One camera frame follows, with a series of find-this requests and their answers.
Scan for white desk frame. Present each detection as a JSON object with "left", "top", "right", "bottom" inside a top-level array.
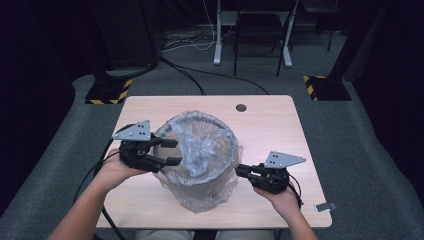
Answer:
[{"left": 213, "top": 0, "right": 298, "bottom": 69}]

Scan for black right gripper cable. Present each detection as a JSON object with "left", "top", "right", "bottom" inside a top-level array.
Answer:
[{"left": 288, "top": 173, "right": 305, "bottom": 210}]

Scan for black yellow striped stand base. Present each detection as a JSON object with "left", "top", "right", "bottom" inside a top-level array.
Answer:
[
  {"left": 302, "top": 74, "right": 352, "bottom": 102},
  {"left": 84, "top": 77, "right": 134, "bottom": 106}
]

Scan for white floor cables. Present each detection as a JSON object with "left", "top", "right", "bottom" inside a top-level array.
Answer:
[{"left": 161, "top": 0, "right": 234, "bottom": 53}]

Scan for black folding chair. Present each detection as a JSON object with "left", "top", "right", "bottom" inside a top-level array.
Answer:
[{"left": 232, "top": 0, "right": 296, "bottom": 78}]

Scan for person's right hand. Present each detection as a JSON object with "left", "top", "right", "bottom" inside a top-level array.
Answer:
[{"left": 253, "top": 181, "right": 304, "bottom": 222}]

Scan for person's left hand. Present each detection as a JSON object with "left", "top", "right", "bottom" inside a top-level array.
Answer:
[{"left": 94, "top": 148, "right": 149, "bottom": 194}]

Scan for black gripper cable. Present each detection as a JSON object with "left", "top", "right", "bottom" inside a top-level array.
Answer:
[
  {"left": 288, "top": 173, "right": 305, "bottom": 210},
  {"left": 73, "top": 123, "right": 136, "bottom": 240}
]

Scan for small grey clip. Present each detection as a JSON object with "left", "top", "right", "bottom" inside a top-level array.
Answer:
[{"left": 314, "top": 201, "right": 338, "bottom": 213}]

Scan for grey slatted trash bin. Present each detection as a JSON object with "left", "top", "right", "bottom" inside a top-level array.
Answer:
[{"left": 156, "top": 111, "right": 243, "bottom": 211}]

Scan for dark equipment cabinet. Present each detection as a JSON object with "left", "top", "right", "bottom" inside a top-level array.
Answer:
[{"left": 87, "top": 0, "right": 162, "bottom": 72}]

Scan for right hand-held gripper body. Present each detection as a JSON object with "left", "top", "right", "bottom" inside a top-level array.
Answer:
[{"left": 249, "top": 150, "right": 307, "bottom": 195}]

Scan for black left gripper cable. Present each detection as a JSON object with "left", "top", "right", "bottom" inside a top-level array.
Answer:
[{"left": 73, "top": 123, "right": 136, "bottom": 240}]

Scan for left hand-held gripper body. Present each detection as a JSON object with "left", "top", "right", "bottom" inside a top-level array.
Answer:
[{"left": 111, "top": 119, "right": 161, "bottom": 174}]

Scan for black floor cable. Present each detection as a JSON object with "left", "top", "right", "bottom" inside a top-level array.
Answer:
[{"left": 159, "top": 55, "right": 271, "bottom": 96}]

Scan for clear plastic bag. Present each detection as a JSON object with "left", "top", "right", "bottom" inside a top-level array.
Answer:
[{"left": 153, "top": 109, "right": 244, "bottom": 215}]

